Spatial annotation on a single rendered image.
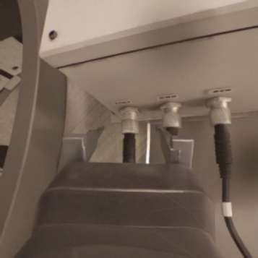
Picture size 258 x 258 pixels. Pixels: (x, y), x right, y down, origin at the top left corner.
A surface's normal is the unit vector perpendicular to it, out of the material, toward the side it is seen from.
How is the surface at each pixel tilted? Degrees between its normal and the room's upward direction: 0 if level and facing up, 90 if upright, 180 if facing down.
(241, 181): 90
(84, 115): 90
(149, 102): 132
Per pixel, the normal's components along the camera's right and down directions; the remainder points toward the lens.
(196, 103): -0.02, 0.97
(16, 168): -0.34, -0.25
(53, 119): 0.94, -0.07
